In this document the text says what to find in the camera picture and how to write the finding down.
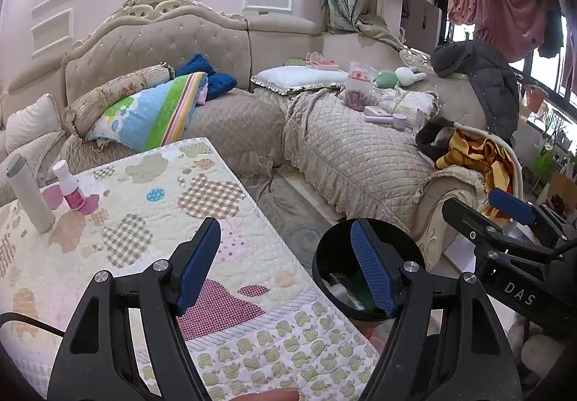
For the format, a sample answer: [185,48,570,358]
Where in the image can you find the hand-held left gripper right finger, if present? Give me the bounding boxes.
[351,219,526,401]

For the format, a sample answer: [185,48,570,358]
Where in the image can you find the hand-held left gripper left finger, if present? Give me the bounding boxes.
[47,216,223,401]

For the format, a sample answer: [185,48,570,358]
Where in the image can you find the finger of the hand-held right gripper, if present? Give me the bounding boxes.
[441,197,560,269]
[488,187,577,249]

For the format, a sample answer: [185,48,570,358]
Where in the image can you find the black round trash bin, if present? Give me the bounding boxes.
[312,217,429,323]

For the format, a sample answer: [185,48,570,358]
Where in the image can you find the person's left hand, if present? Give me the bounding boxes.
[234,388,301,401]

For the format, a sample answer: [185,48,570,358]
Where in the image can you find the white laundry basket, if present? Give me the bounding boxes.
[451,125,524,221]

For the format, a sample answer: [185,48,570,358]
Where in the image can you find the green potted plants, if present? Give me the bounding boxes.
[529,108,577,194]

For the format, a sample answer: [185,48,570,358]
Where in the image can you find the yellow orange cloth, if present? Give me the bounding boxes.
[435,129,515,221]

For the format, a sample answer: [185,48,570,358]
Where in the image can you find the pale patterned rug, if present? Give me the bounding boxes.
[243,162,357,266]

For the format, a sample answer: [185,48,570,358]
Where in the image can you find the dark cloth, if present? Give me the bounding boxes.
[415,117,461,160]

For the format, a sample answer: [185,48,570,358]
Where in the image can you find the patchwork quilted table cover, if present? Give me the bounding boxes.
[0,137,382,401]

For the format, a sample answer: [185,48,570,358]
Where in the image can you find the terracotta flower pot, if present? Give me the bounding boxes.
[523,84,550,117]

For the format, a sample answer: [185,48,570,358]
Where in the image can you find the beige quilted sofa cover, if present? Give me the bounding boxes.
[282,87,488,235]
[58,90,287,178]

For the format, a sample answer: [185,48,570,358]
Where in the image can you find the black padded jacket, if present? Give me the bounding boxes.
[432,41,521,142]

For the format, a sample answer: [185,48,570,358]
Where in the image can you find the cream ruffled cushion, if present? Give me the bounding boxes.
[383,90,440,122]

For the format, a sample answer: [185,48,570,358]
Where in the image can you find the lavender handheld device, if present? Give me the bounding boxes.
[364,105,407,131]

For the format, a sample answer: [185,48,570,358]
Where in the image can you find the white bottle with pink label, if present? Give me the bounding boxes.
[53,160,87,214]

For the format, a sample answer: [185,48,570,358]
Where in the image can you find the white bunny plush toy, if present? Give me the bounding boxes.
[397,66,428,88]

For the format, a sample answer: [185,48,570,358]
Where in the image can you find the colourful striped pillow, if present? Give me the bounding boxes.
[88,71,209,153]

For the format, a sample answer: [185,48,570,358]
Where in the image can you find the green plush toy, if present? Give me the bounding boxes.
[373,69,400,90]

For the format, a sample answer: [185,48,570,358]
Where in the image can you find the white thermos bottle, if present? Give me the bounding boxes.
[5,153,56,234]

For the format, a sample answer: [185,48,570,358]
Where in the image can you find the clear plastic bag of items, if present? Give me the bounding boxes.
[343,61,375,110]

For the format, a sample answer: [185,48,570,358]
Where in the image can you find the blue towel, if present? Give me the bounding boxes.
[176,53,238,103]

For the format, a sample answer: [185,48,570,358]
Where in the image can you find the striped floral bolster pillow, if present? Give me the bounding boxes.
[63,64,176,138]

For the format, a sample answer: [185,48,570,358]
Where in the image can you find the white ruffled pillow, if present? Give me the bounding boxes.
[250,65,350,96]

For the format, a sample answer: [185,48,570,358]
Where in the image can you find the white cushion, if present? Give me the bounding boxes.
[4,93,64,153]

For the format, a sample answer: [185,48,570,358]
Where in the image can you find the beige tufted sofa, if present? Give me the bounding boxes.
[0,0,524,271]

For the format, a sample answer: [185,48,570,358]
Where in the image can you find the black cable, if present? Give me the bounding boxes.
[0,312,68,339]

